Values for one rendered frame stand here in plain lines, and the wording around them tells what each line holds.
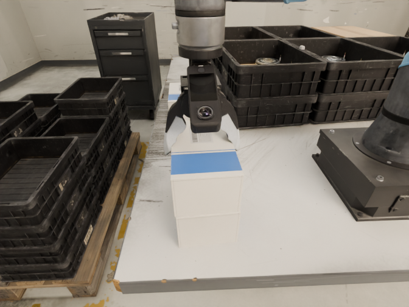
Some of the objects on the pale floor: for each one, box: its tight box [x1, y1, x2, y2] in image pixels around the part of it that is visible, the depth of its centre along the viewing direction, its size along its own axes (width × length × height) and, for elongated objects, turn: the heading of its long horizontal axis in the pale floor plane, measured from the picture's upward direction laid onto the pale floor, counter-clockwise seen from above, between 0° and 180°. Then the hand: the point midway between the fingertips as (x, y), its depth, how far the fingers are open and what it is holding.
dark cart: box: [86, 12, 162, 119], centre depth 239 cm, size 60×45×90 cm
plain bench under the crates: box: [112, 57, 409, 294], centre depth 131 cm, size 160×160×70 cm
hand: (202, 155), depth 48 cm, fingers closed on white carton, 13 cm apart
